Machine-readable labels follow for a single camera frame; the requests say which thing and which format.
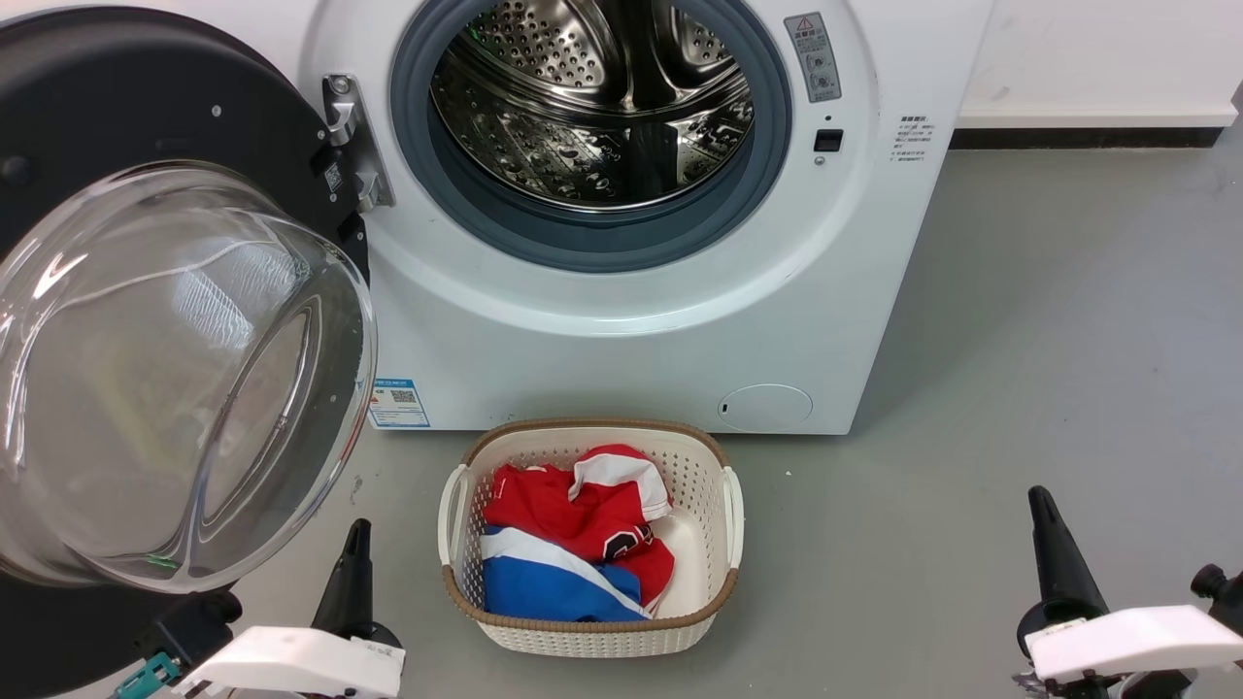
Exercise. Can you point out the metal door hinge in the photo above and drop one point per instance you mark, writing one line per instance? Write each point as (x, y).
(354, 146)

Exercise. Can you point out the white left wrist cover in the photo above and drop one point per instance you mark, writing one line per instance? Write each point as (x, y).
(301, 665)

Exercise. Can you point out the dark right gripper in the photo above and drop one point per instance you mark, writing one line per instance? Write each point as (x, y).
(1054, 616)

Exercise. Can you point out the white right wrist cover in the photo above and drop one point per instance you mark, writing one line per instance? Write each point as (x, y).
(1136, 641)

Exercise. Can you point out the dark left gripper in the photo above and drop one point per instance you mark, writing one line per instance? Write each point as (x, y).
(384, 638)

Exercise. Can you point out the round white filter cover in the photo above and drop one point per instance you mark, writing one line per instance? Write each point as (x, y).
(765, 408)

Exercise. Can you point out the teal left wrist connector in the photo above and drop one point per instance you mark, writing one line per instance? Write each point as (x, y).
(146, 678)

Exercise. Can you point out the black left wrist block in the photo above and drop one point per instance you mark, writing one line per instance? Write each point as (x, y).
(189, 626)

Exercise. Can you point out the grey warning label sticker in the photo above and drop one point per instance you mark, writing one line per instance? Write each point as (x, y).
(814, 56)

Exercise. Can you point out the small printed text sticker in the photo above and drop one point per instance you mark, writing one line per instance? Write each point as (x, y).
(911, 138)

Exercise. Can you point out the white wrist cover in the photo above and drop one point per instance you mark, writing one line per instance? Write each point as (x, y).
(301, 665)
(1136, 641)

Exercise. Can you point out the black right wrist knob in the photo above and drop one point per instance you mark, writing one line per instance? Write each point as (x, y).
(1219, 587)

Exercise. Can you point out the steel perforated washer drum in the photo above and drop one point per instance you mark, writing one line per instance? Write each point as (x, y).
(592, 107)

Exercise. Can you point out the blue and white garment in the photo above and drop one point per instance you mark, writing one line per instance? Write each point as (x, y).
(544, 584)

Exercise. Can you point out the black round glass washer door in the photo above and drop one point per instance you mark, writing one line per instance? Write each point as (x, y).
(146, 116)

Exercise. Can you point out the blue energy label sticker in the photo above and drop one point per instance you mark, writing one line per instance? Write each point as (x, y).
(400, 403)

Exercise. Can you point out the cream plastic laundry basket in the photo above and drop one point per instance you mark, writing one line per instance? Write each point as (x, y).
(701, 544)

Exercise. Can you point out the white front-load washing machine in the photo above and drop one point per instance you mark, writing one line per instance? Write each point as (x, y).
(602, 359)

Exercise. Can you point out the red and white garment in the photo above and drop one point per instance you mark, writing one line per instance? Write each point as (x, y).
(544, 505)

